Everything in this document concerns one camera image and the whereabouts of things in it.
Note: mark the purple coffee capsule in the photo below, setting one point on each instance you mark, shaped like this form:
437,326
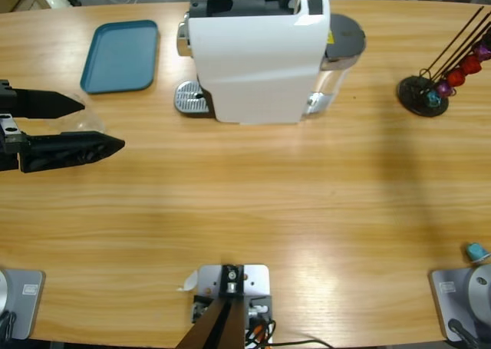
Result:
445,89
483,50

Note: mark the white capsule coffee machine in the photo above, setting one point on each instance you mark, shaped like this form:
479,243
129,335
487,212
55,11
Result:
253,65

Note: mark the red coffee capsule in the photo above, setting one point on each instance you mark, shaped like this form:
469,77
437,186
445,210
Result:
456,78
471,65

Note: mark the black capsule stand with rods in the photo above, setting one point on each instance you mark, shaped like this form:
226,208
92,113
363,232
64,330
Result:
416,101

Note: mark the black caster wheel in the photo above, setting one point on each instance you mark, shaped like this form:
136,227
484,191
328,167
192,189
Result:
73,0

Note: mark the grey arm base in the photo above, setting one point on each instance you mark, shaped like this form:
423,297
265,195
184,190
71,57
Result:
23,299
460,291

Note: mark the yellow warning sticker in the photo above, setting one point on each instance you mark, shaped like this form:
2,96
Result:
329,38

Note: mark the white paper tag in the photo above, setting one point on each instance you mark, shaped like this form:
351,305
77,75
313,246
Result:
190,282

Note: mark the teal coffee capsule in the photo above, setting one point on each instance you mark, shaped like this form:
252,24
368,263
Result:
475,252
433,99

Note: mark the clear water tank dark lid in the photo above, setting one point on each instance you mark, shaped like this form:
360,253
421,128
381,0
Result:
343,38

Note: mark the teal plastic tray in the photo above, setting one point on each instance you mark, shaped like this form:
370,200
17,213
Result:
119,57

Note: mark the dark brown mount post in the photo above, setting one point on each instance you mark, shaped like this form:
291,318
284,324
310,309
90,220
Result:
218,326

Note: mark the white mount block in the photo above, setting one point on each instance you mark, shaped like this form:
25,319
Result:
257,280

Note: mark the clear glass cup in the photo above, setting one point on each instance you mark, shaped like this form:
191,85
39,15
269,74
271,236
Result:
91,122

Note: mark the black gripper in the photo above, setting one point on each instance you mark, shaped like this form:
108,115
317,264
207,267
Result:
7,149

